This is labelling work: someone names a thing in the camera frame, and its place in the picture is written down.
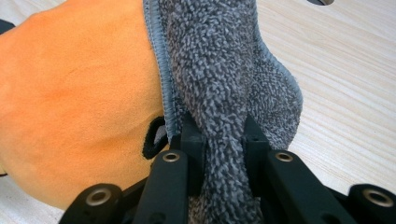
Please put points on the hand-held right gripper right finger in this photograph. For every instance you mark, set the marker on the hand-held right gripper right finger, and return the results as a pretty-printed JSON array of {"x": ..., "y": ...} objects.
[{"x": 255, "y": 155}]

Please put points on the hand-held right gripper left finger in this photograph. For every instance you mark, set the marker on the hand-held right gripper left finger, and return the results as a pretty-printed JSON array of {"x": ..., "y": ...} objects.
[{"x": 194, "y": 155}]

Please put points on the grey terry cloth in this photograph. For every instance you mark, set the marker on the grey terry cloth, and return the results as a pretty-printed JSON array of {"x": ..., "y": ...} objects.
[{"x": 218, "y": 77}]

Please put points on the orange ball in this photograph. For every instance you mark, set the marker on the orange ball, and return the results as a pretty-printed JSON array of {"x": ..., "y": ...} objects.
[{"x": 77, "y": 93}]

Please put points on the dark round table grommet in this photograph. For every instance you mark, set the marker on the dark round table grommet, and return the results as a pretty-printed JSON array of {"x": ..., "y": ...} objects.
[{"x": 320, "y": 2}]

